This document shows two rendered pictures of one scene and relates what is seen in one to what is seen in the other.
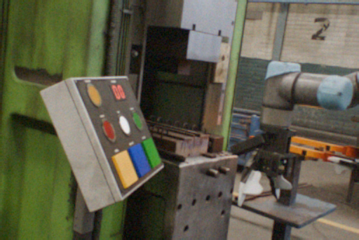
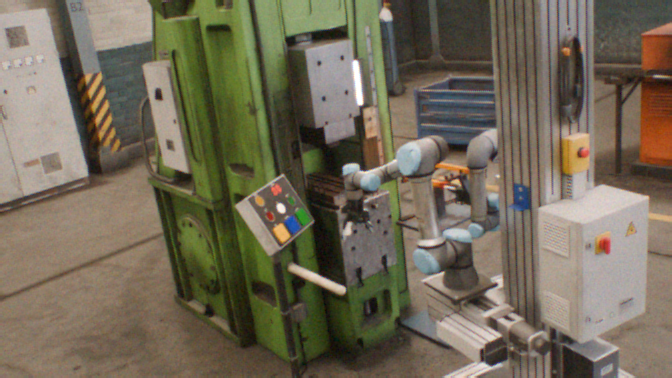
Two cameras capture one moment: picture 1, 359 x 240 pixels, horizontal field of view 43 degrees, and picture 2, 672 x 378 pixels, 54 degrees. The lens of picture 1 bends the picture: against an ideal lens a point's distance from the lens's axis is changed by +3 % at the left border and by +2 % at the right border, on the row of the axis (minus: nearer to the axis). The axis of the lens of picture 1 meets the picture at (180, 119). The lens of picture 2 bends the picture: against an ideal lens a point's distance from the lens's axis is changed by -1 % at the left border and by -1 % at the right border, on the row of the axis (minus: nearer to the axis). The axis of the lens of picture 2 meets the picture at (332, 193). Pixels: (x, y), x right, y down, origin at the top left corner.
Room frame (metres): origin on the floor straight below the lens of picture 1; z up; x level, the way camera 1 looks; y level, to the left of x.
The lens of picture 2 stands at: (-1.69, -0.97, 2.15)
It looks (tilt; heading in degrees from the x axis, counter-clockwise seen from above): 19 degrees down; 17
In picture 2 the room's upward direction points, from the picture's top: 8 degrees counter-clockwise
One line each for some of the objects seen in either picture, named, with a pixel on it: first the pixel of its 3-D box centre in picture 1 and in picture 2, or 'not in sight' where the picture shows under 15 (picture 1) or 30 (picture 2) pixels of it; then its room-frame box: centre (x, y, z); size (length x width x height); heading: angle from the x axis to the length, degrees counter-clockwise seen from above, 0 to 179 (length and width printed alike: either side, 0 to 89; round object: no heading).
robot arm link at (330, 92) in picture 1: (324, 92); (369, 180); (1.03, -0.32, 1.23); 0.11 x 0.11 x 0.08; 51
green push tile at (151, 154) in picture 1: (149, 153); (301, 217); (1.17, 0.07, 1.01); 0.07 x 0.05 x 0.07; 168
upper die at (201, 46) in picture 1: (160, 43); (315, 126); (1.73, 0.11, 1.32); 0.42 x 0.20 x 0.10; 53
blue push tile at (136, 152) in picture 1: (137, 161); (291, 225); (1.08, 0.09, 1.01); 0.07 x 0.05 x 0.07; 168
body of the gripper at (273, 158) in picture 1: (273, 150); (357, 210); (1.07, -0.24, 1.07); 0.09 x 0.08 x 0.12; 43
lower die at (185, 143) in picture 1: (150, 135); (324, 188); (1.73, 0.11, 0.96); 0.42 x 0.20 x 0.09; 53
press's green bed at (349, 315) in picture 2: not in sight; (346, 297); (1.78, 0.09, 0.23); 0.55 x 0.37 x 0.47; 53
